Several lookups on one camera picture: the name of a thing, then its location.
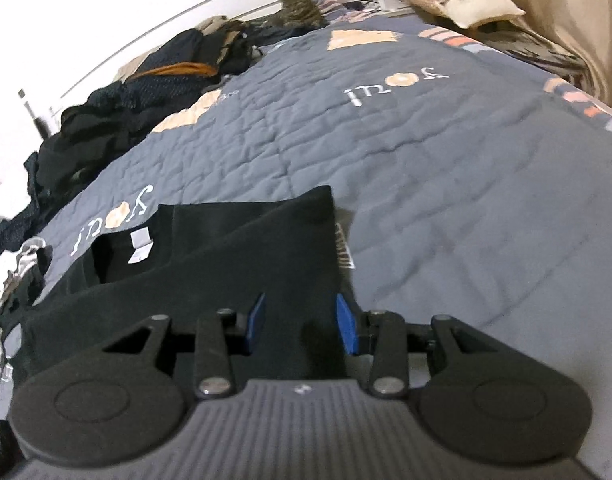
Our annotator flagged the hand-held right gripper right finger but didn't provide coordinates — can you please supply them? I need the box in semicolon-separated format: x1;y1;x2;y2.
336;292;494;400

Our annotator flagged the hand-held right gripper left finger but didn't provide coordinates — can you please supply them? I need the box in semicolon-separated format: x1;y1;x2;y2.
103;292;267;401

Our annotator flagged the black sweatshirt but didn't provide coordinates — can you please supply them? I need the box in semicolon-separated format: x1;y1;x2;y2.
0;185;359;386

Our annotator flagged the pile of dark clothes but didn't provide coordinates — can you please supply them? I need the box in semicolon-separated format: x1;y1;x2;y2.
36;19;267;196

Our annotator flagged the grey quilted fish-print bedspread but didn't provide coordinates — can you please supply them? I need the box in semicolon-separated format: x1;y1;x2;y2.
0;7;612;461

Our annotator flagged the white garment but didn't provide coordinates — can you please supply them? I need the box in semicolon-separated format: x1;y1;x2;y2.
0;240;54;306

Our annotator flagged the navy dotted garment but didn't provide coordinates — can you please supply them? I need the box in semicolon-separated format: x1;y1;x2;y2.
0;152;51;281

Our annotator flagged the black hairbrush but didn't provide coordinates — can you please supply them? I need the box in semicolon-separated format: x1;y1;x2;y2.
28;104;50;137

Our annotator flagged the tabby cat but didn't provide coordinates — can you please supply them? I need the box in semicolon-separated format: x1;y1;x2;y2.
275;0;329;28

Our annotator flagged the white headboard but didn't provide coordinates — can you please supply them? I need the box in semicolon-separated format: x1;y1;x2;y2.
50;0;337;111

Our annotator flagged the olive brown cloth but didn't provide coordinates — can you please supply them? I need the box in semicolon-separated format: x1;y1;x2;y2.
496;22;589;88

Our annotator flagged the beige curtain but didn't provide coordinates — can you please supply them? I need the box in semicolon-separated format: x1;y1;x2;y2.
486;0;612;121

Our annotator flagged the orange strap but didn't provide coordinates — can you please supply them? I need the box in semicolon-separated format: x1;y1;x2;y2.
126;61;219;81

